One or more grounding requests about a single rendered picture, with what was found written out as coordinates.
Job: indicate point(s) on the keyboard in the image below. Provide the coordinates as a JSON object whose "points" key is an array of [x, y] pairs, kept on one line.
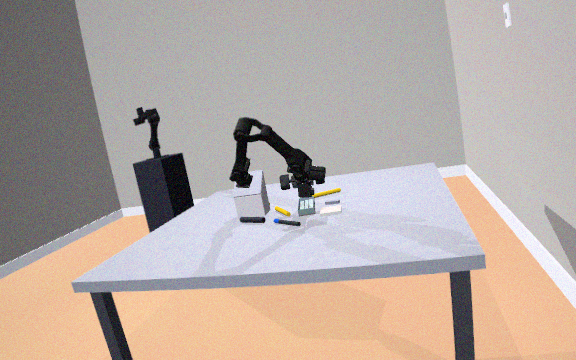
{"points": [[306, 206]]}

